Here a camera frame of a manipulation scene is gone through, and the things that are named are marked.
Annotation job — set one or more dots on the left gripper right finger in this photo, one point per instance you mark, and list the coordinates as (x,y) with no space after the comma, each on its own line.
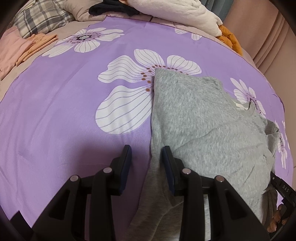
(230,217)

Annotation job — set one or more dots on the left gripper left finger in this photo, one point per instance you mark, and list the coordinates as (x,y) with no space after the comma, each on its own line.
(83,205)

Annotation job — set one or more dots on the grey New York sweatshirt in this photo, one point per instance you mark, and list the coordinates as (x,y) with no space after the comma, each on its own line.
(206,129)

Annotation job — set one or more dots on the person right hand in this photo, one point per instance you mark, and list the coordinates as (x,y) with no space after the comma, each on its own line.
(276,219)

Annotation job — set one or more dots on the purple floral bed sheet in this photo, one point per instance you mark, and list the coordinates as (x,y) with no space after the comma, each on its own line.
(76,105)

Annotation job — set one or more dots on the folded orange garment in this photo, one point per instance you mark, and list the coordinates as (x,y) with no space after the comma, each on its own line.
(40,41)

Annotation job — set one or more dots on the folded pink garment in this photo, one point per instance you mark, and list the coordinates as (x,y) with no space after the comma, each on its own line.
(12,47)

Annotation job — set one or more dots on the pink curtain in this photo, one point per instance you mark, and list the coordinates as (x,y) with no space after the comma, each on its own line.
(267,37)

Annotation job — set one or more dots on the plaid blanket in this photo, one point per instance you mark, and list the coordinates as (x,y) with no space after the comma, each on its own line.
(37,17)

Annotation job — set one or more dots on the white goose plush toy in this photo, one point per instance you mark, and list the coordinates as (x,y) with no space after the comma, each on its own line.
(192,14)

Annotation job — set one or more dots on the dark navy garment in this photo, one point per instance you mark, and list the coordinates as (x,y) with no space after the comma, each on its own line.
(110,5)

